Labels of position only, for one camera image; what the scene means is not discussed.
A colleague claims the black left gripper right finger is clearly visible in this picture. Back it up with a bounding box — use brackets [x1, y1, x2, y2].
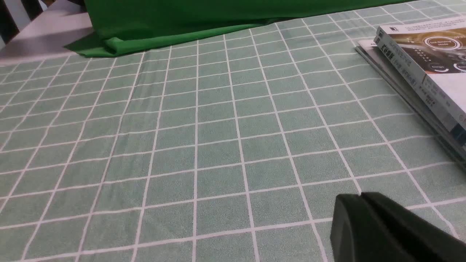
[361, 192, 466, 262]

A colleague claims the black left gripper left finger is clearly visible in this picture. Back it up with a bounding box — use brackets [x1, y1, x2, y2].
[331, 194, 392, 262]

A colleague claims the lower book in stack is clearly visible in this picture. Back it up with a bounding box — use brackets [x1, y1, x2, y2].
[355, 40, 465, 160]

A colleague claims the green checkered tablecloth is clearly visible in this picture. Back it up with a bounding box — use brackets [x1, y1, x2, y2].
[0, 0, 465, 262]

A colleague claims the top book with car cover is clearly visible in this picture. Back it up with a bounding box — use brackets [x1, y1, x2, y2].
[374, 16, 466, 127]

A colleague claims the green backdrop cloth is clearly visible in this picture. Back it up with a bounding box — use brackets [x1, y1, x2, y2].
[66, 0, 398, 57]

